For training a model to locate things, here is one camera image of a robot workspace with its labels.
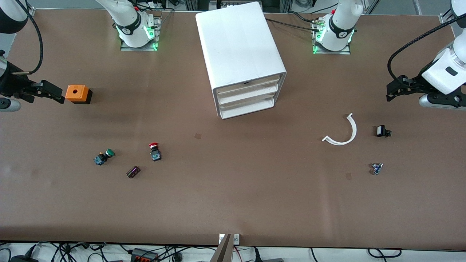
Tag red mushroom push button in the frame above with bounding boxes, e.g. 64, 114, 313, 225
148, 142, 162, 162

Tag green mushroom push button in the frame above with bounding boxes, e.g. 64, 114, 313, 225
94, 148, 115, 166

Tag white plain drawer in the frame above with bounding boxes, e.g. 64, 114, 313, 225
219, 96, 276, 120
217, 84, 280, 108

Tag white drawer cabinet housing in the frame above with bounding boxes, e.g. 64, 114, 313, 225
196, 1, 287, 120

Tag orange box with hole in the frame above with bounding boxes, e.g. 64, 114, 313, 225
65, 84, 93, 105

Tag white curved plastic strip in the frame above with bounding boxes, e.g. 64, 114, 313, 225
322, 113, 358, 146

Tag black orange power strip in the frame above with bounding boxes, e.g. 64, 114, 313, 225
130, 248, 159, 262

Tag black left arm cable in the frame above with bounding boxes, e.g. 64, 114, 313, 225
387, 14, 466, 83

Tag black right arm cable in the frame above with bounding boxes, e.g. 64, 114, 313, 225
13, 0, 44, 76

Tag black cable to arm base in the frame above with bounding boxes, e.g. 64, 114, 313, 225
265, 18, 321, 33
287, 11, 319, 23

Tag black tangled floor cables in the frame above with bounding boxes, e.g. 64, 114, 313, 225
0, 241, 219, 262

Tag white drawer with handle slot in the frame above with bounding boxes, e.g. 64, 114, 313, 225
214, 74, 282, 96

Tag black looped floor cable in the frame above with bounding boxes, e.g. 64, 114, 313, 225
367, 247, 403, 259

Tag white table edge bracket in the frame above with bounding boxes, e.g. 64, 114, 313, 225
218, 233, 241, 245

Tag grey metal post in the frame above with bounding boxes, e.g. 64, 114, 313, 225
209, 234, 234, 262

